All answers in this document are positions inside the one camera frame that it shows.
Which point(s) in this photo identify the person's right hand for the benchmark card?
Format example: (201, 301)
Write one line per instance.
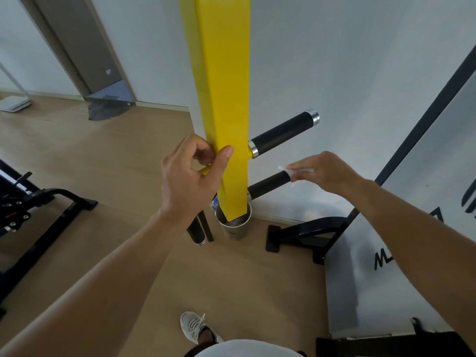
(331, 174)

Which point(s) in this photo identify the person's left hand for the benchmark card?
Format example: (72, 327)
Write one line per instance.
(182, 189)

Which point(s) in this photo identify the white cleaning wipe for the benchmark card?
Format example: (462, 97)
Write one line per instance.
(303, 170)

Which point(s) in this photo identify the person's right forearm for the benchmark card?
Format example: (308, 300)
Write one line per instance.
(427, 249)

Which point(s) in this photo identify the person's left forearm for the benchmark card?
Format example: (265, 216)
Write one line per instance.
(93, 293)

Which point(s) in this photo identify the small blue cap bottle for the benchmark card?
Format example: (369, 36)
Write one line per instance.
(214, 205)

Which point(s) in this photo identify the brown metal trash bin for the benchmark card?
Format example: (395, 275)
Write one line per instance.
(234, 230)

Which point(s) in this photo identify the black machine base foot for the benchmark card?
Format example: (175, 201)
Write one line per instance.
(297, 234)

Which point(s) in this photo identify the dark gray floor mat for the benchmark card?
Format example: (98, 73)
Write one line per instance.
(104, 111)

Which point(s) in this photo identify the white sneaker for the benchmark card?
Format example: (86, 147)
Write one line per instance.
(191, 325)

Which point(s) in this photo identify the translucent machine guard panel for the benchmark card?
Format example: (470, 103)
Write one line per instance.
(390, 301)

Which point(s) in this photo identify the black shorts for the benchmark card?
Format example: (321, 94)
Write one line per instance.
(190, 352)

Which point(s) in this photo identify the white shirt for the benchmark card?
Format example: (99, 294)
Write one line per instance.
(245, 349)

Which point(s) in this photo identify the gray door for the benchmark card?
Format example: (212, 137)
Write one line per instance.
(74, 44)

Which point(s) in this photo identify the white floor stand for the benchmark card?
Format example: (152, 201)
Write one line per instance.
(15, 104)

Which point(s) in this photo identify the black machine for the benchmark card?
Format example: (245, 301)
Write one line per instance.
(85, 204)

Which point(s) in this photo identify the black machine lower frame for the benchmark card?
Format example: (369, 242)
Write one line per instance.
(372, 347)

